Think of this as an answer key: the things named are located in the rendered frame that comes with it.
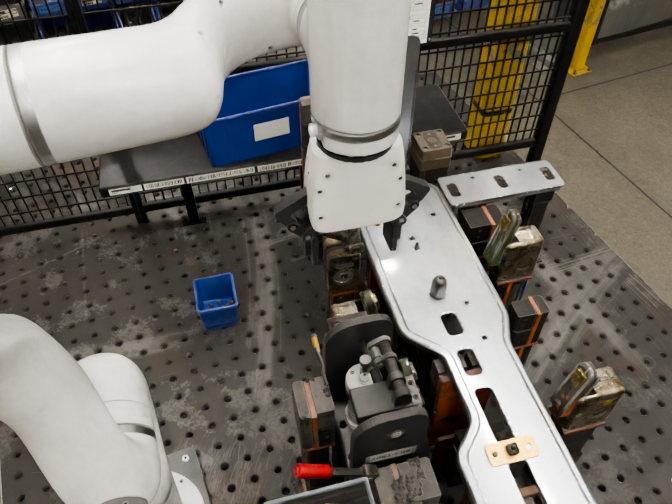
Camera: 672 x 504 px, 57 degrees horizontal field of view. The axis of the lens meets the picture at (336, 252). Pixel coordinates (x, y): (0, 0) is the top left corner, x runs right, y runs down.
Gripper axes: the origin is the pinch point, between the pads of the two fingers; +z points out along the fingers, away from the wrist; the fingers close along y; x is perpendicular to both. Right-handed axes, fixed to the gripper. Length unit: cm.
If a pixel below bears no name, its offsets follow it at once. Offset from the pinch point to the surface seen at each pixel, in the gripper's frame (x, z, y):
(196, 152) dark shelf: 76, 42, -17
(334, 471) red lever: -12.1, 32.6, -5.1
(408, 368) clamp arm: 2.2, 34.4, 10.8
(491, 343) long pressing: 9, 45, 30
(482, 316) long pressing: 15, 45, 31
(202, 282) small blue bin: 57, 67, -22
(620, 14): 238, 114, 225
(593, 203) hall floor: 127, 144, 155
